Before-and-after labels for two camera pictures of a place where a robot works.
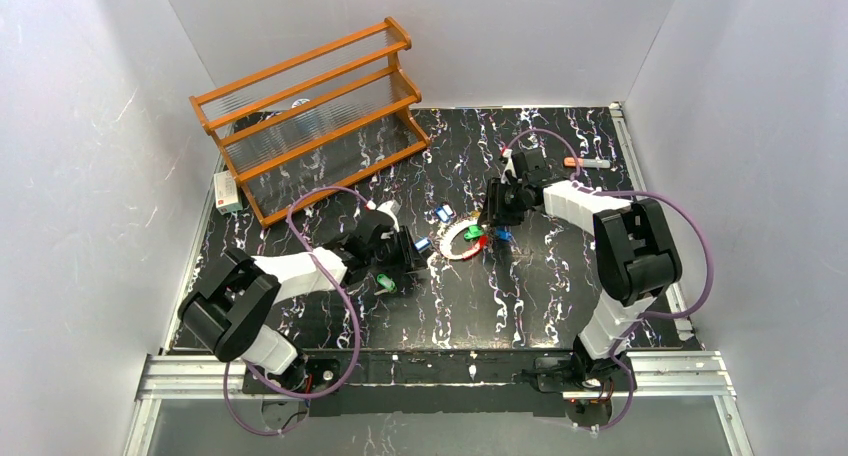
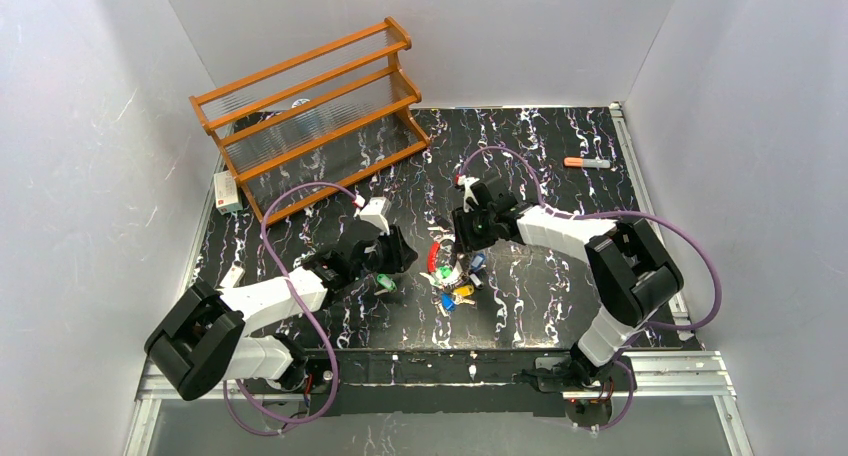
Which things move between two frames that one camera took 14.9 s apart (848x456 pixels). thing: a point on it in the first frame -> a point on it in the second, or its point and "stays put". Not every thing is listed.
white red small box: x=226 y=193 stays put
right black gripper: x=500 y=205 -> x=465 y=227
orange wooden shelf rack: x=313 y=125 stays put
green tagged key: x=387 y=283 stays put
